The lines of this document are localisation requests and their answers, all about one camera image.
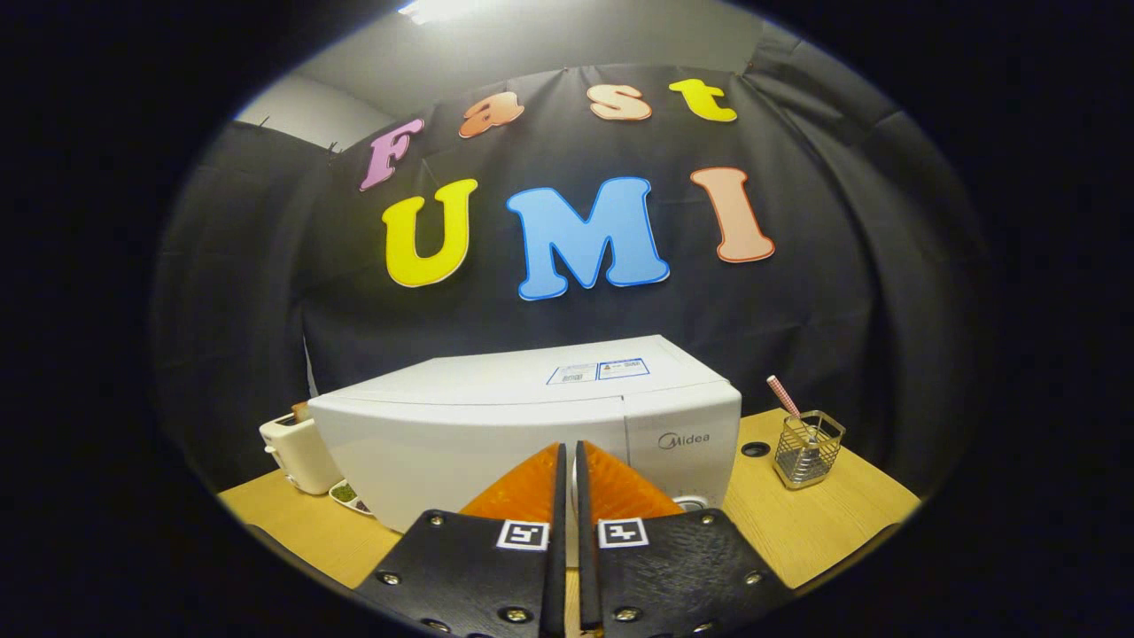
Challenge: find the white microwave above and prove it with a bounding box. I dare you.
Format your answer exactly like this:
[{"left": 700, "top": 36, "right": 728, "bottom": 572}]
[{"left": 307, "top": 334, "right": 743, "bottom": 568}]

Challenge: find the small dish of greens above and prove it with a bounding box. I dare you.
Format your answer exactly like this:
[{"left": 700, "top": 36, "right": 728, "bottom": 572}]
[{"left": 328, "top": 479, "right": 377, "bottom": 517}]

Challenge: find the pink striped straw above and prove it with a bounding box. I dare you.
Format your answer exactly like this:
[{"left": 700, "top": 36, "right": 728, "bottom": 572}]
[{"left": 766, "top": 374, "right": 803, "bottom": 421}]

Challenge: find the wire mesh holder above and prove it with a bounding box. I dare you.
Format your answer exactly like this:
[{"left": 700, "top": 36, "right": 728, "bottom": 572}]
[{"left": 773, "top": 409, "right": 847, "bottom": 491}]

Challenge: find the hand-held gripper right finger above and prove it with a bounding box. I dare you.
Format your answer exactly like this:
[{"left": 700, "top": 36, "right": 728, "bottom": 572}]
[{"left": 574, "top": 440, "right": 794, "bottom": 638}]

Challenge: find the cream toaster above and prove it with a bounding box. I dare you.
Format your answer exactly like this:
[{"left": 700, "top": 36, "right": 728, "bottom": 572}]
[{"left": 259, "top": 403, "right": 345, "bottom": 495}]

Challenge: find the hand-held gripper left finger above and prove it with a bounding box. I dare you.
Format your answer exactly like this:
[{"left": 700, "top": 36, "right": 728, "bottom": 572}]
[{"left": 354, "top": 441, "right": 568, "bottom": 638}]

